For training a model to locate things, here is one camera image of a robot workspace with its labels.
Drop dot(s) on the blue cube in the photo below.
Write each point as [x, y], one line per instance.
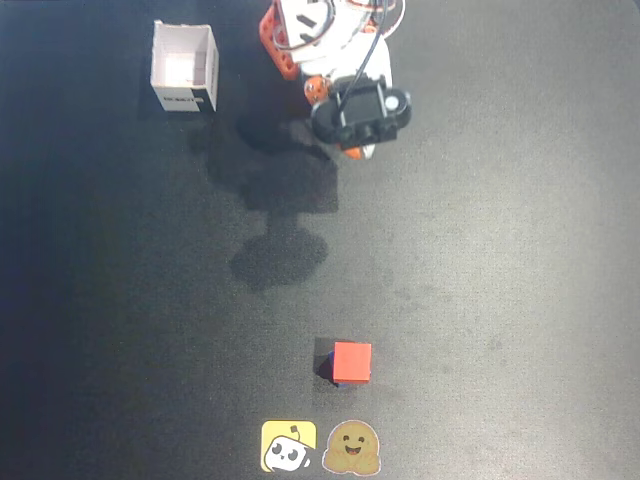
[342, 385]

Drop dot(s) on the yellow robot face sticker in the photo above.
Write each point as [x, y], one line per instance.
[287, 446]

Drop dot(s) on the white and orange robot arm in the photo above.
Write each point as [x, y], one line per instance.
[280, 40]

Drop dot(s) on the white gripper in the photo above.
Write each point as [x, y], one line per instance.
[358, 151]

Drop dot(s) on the white cardboard box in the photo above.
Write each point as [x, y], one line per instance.
[185, 70]

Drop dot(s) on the red cube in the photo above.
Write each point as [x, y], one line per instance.
[352, 362]

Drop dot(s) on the hugging face emoji sticker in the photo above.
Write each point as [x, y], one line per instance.
[351, 447]

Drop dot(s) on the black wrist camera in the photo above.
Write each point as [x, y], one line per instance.
[367, 112]

